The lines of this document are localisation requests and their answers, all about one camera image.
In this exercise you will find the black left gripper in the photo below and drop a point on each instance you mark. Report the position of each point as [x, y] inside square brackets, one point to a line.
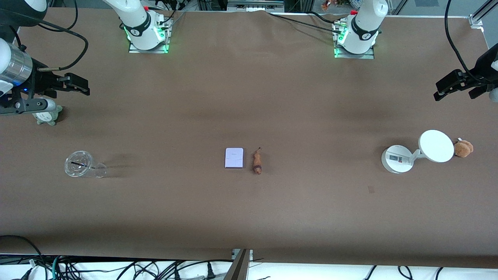
[483, 67]

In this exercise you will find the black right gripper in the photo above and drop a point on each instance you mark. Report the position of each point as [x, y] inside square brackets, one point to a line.
[42, 81]

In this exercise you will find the small white card box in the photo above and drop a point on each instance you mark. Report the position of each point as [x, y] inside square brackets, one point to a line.
[234, 158]

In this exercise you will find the brown lion statue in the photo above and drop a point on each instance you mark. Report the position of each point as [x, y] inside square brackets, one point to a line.
[256, 161]

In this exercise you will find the grey green plush toy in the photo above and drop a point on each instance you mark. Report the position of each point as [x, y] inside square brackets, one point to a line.
[48, 117]

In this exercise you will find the brown plush toy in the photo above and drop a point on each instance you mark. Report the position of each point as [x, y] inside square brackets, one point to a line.
[463, 148]

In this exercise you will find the clear plastic cup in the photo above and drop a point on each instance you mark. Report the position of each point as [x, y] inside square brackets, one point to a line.
[79, 164]

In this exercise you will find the colourful background toy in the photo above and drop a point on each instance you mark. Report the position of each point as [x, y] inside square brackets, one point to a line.
[334, 4]

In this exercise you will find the brown paper table cover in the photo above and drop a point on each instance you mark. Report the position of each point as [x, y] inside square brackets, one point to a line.
[249, 97]

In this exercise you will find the grey background device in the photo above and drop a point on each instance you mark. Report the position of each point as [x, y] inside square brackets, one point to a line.
[255, 5]

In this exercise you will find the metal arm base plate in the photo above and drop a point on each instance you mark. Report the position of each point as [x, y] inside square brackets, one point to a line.
[369, 54]
[165, 37]

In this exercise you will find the metal table frame bracket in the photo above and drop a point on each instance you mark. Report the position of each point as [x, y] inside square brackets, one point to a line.
[239, 266]

